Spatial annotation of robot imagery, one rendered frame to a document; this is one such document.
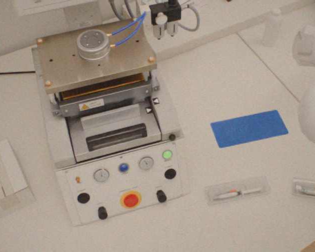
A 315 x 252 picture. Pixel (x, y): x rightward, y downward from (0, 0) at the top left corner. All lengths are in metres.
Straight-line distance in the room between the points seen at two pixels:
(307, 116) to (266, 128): 0.68
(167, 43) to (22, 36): 0.54
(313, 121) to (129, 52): 0.52
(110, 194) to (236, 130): 0.46
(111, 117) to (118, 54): 0.16
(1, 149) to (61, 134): 0.27
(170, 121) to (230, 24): 0.65
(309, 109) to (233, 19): 0.99
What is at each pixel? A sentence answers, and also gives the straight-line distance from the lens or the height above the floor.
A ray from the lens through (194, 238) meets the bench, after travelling 1.16.
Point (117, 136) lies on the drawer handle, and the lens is 1.01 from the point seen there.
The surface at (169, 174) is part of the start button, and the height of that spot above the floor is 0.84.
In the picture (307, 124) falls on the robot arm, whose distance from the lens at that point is 0.69.
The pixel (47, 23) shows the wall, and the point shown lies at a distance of 1.65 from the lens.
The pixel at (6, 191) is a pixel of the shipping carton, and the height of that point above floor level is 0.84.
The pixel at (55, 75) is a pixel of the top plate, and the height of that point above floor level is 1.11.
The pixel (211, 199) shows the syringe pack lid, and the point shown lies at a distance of 1.18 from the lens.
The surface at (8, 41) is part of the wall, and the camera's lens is 1.65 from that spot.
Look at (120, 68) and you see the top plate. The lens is 1.01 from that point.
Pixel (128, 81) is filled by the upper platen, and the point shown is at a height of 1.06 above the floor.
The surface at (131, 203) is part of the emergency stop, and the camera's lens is 1.16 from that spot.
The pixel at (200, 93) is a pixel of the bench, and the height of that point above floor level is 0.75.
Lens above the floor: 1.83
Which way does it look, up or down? 54 degrees down
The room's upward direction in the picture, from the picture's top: 2 degrees counter-clockwise
